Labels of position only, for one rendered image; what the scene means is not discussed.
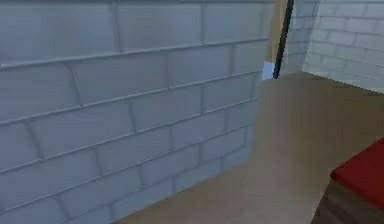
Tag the red topped brown furniture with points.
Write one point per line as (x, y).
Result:
(361, 186)

